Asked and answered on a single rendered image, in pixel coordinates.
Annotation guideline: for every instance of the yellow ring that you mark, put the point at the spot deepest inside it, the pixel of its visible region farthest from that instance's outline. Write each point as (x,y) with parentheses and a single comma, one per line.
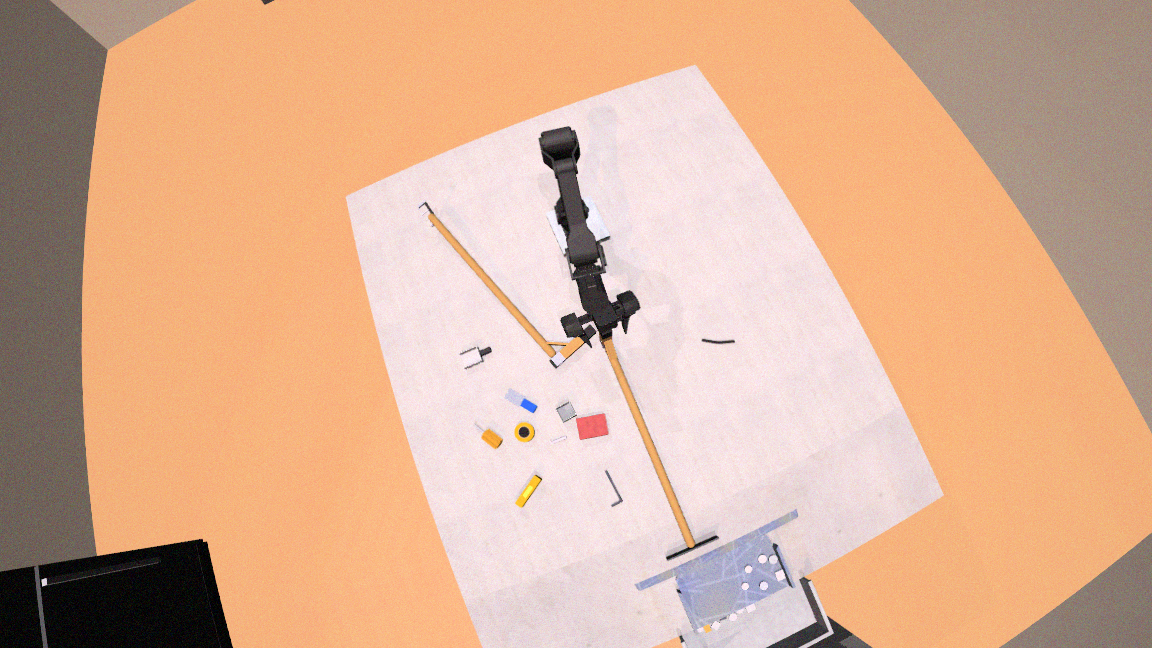
(524,432)

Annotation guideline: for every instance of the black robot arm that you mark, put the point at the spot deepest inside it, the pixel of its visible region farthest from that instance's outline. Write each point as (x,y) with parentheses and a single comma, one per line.
(560,151)

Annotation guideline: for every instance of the red rectangular block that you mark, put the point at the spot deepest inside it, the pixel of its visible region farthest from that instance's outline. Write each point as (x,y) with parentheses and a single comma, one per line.
(592,426)

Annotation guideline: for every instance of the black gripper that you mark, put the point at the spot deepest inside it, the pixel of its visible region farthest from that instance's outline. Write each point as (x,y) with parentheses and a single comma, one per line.
(572,324)

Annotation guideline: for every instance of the long tan scraper with grey crossbar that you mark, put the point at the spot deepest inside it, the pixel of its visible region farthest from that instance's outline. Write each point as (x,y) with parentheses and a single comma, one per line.
(556,359)

